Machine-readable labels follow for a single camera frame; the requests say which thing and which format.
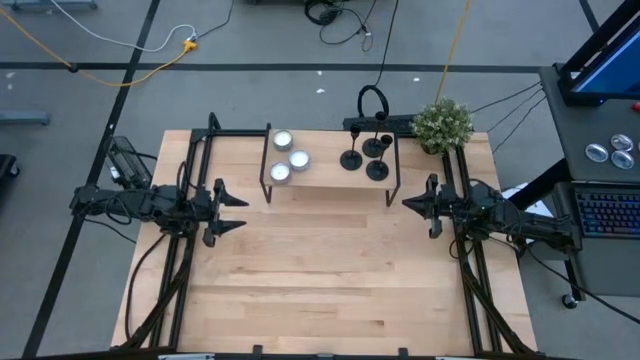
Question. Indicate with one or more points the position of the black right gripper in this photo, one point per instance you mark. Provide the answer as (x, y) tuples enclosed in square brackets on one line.
[(450, 205)]

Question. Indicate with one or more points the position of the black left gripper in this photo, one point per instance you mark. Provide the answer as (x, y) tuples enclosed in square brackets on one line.
[(210, 212)]

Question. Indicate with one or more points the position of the black candle stick holder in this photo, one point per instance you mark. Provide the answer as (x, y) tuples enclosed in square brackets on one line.
[(351, 161), (373, 148), (377, 171)]

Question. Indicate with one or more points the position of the white candle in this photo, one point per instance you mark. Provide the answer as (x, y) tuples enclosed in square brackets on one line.
[(280, 173), (299, 160), (283, 140)]

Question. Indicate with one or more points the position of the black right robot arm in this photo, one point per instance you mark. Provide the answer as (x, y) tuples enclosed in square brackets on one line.
[(530, 225)]

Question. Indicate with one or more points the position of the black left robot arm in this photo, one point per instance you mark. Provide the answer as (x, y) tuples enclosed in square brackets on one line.
[(135, 202)]

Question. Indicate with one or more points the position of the small green potted plant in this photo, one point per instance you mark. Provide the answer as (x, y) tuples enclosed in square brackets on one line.
[(442, 125)]

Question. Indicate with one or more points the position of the black power strip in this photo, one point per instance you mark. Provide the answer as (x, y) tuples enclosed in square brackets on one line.
[(400, 124)]

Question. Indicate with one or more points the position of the wooden shelf with black legs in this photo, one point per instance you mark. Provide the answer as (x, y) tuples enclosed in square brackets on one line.
[(325, 175)]

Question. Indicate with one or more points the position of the white paper sheet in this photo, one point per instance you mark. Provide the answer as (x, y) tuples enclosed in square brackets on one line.
[(545, 212)]

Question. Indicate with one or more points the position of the black caster wheel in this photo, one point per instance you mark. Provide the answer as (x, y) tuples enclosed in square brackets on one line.
[(569, 301)]

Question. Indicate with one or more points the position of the silver tin lid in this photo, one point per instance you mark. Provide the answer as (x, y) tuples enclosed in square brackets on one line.
[(623, 160), (596, 153), (622, 142)]

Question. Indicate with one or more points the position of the dark grey computer desk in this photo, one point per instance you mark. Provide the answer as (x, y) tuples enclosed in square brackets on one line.
[(590, 125)]

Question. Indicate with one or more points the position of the backlit black keyboard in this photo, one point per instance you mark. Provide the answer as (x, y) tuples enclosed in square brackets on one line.
[(610, 212)]

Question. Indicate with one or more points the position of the grey floor bar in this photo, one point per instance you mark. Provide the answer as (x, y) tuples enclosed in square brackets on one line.
[(22, 118)]

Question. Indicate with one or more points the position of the black object at floor edge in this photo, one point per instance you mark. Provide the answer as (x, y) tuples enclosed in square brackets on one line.
[(6, 167)]

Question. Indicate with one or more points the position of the computer monitor with blue screen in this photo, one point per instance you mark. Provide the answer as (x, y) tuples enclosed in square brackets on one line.
[(615, 70)]

